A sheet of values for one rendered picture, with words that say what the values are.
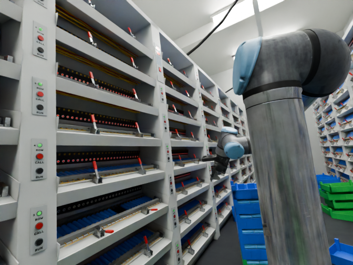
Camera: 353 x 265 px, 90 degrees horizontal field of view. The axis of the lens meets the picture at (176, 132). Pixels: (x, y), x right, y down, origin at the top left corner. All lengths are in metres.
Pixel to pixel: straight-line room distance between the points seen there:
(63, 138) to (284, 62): 0.67
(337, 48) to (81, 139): 0.76
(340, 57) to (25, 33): 0.84
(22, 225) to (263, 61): 0.71
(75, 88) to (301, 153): 0.74
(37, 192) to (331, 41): 0.80
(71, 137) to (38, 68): 0.24
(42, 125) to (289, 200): 0.68
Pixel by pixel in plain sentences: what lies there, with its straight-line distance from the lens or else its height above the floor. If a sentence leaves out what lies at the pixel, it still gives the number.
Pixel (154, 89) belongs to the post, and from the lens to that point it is 1.21.
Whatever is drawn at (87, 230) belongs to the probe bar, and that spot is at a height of 0.52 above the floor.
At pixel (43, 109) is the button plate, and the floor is 0.95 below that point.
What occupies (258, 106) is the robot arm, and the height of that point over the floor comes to 0.84.
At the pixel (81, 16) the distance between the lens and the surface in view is 1.14.
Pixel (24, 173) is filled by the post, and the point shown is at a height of 0.76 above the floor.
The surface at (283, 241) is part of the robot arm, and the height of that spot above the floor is 0.58.
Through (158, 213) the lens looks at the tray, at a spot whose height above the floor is 0.47.
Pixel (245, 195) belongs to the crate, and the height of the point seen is 0.50.
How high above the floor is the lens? 0.75
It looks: 9 degrees up
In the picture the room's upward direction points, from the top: 6 degrees counter-clockwise
